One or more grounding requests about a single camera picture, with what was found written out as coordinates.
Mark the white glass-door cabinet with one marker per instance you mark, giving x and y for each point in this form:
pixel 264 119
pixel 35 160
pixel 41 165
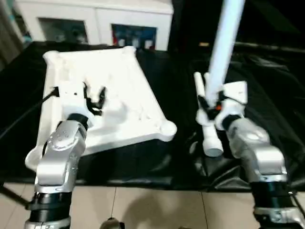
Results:
pixel 100 26

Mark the white table frame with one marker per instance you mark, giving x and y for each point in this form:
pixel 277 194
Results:
pixel 107 71

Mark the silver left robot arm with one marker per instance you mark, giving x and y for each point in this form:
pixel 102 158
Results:
pixel 59 155

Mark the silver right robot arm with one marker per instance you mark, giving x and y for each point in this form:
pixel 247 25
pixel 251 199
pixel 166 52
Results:
pixel 262 155

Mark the beige curtain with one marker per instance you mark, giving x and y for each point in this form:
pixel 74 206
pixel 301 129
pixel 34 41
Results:
pixel 9 35

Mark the dark robot lower body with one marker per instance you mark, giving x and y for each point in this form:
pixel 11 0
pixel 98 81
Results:
pixel 112 224

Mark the small tan label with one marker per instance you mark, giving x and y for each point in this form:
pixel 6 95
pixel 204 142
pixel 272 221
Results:
pixel 204 44

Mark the black metal stand leg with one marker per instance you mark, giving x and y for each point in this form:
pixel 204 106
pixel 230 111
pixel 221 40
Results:
pixel 14 196

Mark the black work mat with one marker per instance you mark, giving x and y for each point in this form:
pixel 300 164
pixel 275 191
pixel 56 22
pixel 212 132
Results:
pixel 143 171

